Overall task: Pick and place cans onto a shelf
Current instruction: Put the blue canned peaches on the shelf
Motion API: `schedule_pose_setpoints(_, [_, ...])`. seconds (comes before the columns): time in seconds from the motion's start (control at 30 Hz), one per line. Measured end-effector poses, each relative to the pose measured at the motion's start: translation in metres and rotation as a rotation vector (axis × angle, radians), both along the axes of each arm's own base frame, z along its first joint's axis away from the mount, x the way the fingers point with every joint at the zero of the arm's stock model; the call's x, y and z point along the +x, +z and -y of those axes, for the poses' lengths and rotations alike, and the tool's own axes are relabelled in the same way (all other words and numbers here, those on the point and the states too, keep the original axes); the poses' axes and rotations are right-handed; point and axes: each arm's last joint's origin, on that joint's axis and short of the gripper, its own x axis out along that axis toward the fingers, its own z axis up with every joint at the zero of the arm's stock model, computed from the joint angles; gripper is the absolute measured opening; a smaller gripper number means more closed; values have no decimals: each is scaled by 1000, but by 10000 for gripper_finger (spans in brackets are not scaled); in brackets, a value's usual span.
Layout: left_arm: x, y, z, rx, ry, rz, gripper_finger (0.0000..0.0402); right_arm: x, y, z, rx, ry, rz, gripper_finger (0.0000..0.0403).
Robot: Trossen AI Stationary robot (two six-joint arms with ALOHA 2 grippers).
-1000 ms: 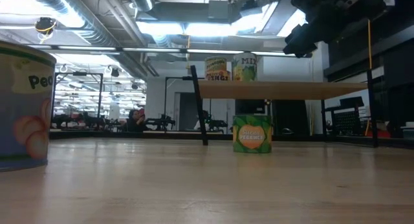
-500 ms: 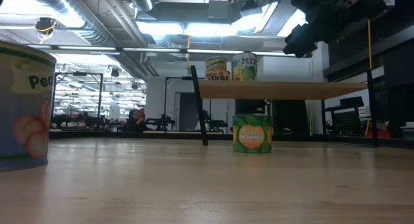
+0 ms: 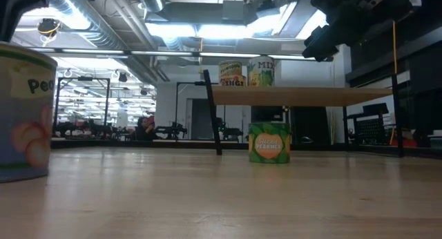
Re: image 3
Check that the blue mixed fruit can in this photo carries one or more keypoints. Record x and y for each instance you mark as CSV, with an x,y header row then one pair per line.
x,y
260,76

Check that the pineapple rings can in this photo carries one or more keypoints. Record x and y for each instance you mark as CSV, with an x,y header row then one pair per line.
x,y
231,81

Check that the green sliced peaches can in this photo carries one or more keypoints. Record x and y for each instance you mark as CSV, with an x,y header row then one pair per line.
x,y
269,145

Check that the tall peach label can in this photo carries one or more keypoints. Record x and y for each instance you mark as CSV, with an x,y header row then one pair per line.
x,y
27,139

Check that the black background robot arm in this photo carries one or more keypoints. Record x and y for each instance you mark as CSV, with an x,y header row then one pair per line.
x,y
172,130
229,132

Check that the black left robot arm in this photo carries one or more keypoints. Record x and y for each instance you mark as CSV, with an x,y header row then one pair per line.
x,y
17,7

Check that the wooden shelf with black legs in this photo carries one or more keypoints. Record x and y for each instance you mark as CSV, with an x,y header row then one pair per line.
x,y
310,95

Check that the angled ceiling light panel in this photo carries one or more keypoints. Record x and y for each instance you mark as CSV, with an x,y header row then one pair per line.
x,y
310,25

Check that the black cabinet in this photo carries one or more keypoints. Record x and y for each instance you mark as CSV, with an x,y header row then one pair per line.
x,y
309,125

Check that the grey ceiling air unit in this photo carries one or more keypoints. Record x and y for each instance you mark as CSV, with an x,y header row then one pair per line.
x,y
207,12

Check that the rectangular ceiling light panel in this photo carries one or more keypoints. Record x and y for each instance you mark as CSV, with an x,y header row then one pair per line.
x,y
207,31

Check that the grey door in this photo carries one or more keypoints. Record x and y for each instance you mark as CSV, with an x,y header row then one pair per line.
x,y
202,118

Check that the long linear ceiling light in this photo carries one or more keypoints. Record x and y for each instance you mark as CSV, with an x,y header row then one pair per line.
x,y
162,53

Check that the person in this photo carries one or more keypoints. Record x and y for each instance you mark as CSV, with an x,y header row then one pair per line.
x,y
145,129

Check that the black wall monitor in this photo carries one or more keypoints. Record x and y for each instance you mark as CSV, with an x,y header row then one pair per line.
x,y
266,113

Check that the black metal frame rig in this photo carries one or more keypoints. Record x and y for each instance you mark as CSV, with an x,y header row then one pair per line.
x,y
201,83
84,79

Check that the black aluminium table frame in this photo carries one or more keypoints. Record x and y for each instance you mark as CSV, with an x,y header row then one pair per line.
x,y
103,144

